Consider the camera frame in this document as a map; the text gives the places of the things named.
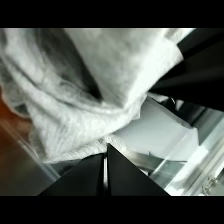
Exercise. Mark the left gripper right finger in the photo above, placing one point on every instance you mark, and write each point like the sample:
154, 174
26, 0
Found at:
130, 176

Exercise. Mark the grey garment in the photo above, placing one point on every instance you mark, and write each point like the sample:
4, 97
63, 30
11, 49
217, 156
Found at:
76, 100

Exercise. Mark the silver frame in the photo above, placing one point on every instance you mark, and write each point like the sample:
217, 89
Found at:
201, 166

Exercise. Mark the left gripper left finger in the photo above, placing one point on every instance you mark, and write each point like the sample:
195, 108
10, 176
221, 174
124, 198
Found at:
83, 178

